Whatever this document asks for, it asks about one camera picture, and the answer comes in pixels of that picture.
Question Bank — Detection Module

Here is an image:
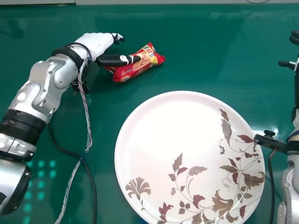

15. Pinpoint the white braided cable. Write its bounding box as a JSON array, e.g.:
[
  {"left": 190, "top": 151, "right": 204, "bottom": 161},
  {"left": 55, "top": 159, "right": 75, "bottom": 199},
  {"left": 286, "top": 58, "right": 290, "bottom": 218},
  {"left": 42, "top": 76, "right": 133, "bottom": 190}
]
[{"left": 54, "top": 57, "right": 93, "bottom": 224}]

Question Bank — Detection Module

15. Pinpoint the white plate brown leaf pattern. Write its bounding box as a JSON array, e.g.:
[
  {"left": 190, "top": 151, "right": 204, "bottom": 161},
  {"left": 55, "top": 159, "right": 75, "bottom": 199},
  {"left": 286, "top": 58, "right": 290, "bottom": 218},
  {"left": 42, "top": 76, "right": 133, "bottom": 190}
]
[{"left": 114, "top": 90, "right": 266, "bottom": 224}]

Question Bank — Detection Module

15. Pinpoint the thin red black cable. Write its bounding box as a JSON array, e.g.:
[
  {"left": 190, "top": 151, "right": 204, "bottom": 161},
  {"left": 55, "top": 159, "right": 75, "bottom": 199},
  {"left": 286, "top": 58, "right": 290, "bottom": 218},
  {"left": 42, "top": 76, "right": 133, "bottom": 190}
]
[{"left": 267, "top": 148, "right": 279, "bottom": 224}]

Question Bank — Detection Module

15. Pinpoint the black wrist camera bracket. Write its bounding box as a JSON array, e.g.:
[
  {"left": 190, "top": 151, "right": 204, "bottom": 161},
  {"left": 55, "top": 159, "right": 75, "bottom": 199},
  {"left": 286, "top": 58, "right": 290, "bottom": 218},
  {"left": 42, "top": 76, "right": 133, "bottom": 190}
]
[{"left": 254, "top": 131, "right": 290, "bottom": 155}]

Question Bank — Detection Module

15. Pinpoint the red biscuit packet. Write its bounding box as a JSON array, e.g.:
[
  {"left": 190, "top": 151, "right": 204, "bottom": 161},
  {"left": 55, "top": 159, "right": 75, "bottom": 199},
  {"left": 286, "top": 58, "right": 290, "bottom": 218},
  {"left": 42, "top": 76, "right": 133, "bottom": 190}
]
[{"left": 104, "top": 41, "right": 166, "bottom": 83}]

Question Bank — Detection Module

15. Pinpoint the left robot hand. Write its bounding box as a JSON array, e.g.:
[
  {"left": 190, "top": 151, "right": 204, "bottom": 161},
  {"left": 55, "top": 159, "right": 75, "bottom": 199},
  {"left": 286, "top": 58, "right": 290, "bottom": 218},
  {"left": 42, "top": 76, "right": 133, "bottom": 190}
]
[{"left": 51, "top": 31, "right": 141, "bottom": 69}]

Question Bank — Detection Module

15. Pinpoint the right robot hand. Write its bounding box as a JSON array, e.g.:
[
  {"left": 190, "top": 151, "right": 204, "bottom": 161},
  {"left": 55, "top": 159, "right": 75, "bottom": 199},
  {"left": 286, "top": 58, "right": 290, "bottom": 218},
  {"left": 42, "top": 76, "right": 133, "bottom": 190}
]
[{"left": 278, "top": 29, "right": 299, "bottom": 79}]

